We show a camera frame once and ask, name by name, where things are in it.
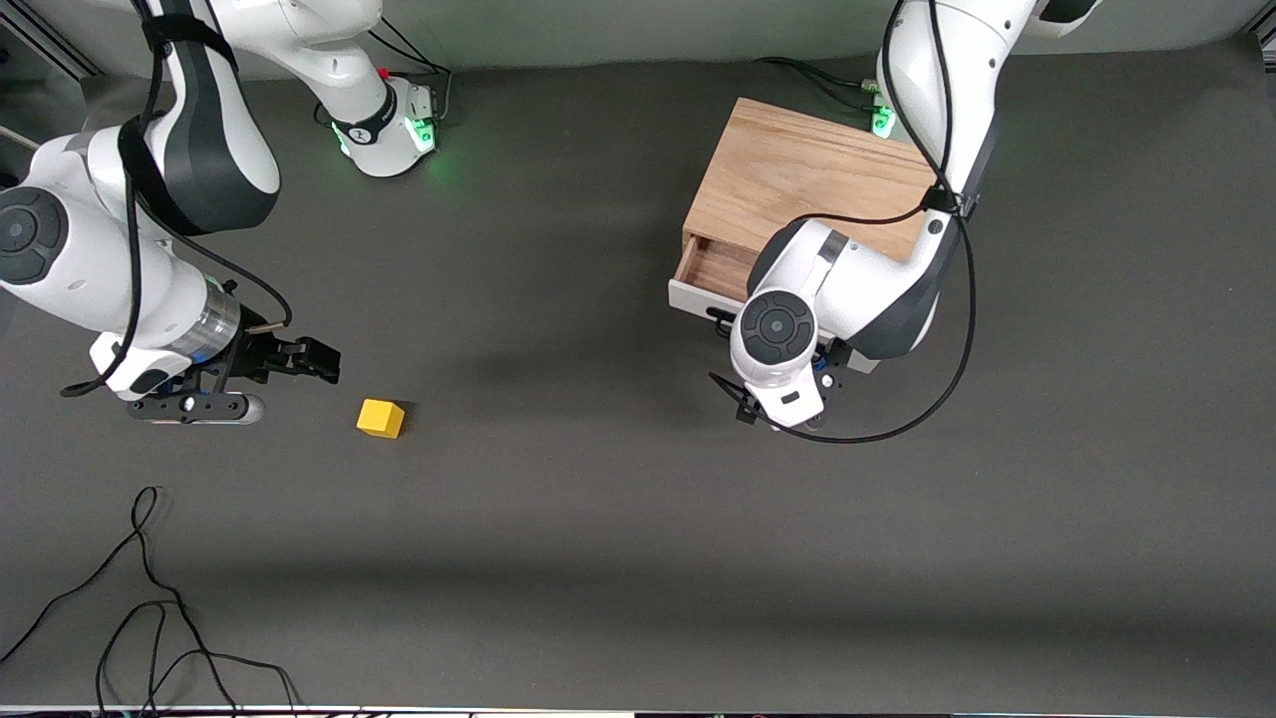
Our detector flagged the yellow wooden block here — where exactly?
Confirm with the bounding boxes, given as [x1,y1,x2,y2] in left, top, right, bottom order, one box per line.
[356,398,407,440]

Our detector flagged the white-fronted wooden drawer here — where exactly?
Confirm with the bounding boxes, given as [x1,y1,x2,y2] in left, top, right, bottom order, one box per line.
[668,234,883,375]

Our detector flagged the wooden drawer cabinet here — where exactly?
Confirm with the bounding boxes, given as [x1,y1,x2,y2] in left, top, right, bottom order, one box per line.
[682,97,940,265]

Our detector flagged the loose black cable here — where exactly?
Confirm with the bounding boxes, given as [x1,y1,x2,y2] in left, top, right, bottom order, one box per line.
[0,486,305,718]

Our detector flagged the black right arm base cables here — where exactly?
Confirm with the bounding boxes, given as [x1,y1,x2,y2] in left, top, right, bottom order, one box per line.
[364,18,456,131]

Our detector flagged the long black base cable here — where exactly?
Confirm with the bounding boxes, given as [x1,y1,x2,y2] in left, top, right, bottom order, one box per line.
[756,56,883,103]

